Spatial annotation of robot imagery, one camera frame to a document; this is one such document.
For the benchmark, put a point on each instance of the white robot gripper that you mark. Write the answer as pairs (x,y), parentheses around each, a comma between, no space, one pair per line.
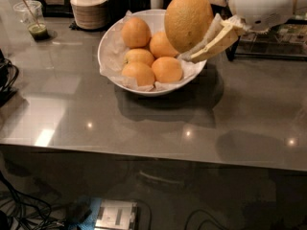
(260,4)

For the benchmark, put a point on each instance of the large yellowish orange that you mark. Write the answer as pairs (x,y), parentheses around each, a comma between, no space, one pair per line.
(186,23)

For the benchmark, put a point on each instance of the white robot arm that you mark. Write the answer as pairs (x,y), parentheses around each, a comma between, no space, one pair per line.
(247,16)

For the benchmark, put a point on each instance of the orange at bowl centre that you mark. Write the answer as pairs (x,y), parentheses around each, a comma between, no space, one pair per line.
(160,46)

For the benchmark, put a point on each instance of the orange at bowl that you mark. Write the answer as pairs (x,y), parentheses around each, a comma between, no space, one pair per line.
(142,72)
(167,69)
(160,46)
(139,55)
(136,33)

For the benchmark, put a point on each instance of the orange at bowl front right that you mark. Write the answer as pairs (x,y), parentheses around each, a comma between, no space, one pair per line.
(167,69)

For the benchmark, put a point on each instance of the orange at bowl top left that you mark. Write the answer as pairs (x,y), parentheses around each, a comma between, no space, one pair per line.
(136,33)

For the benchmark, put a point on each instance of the orange at bowl middle left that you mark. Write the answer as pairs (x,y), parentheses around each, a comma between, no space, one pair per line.
(139,55)

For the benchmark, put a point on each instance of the white ceramic bowl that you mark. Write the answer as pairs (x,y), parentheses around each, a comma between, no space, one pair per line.
(150,92)

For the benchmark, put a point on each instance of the orange at bowl front left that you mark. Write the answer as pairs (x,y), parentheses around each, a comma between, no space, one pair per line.
(142,72)

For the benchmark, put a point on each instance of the white paper bowl liner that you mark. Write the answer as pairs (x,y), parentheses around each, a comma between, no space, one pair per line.
(111,53)

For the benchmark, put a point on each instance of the black cup holder container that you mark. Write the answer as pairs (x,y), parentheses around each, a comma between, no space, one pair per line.
(118,2)

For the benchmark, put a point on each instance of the stack of paper bowls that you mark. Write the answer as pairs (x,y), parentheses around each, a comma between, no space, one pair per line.
(90,14)

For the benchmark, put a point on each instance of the clear plastic cup green drink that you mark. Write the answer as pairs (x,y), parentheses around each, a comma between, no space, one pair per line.
(25,18)

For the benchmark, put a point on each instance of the wooden stir stick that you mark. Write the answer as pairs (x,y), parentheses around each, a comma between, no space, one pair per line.
(31,13)

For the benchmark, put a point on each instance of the silver device on floor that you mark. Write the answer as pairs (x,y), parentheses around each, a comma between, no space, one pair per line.
(116,215)

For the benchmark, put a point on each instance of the black wire rack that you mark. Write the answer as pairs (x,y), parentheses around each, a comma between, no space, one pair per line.
(265,44)

